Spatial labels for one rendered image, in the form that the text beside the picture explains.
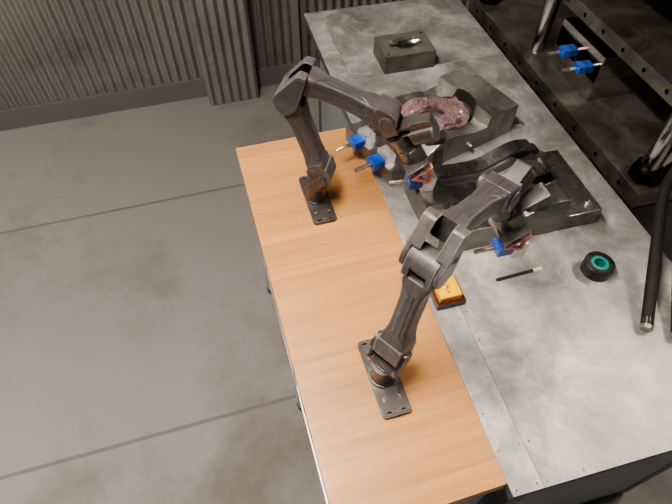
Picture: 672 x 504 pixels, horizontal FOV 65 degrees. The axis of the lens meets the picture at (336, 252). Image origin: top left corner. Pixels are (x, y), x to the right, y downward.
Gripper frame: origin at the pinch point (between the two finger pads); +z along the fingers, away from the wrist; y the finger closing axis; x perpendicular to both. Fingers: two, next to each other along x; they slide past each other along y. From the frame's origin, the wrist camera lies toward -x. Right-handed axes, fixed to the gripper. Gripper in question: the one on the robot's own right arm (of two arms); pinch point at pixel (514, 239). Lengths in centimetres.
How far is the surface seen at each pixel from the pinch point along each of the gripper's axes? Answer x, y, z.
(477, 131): -9, 49, 14
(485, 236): 5.5, 10.2, 9.2
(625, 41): -63, 60, 25
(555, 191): -16.5, 13.8, 11.2
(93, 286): 164, 87, 19
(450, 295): 20.4, -4.8, 2.2
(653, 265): -28.1, -11.4, 25.2
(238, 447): 118, 0, 44
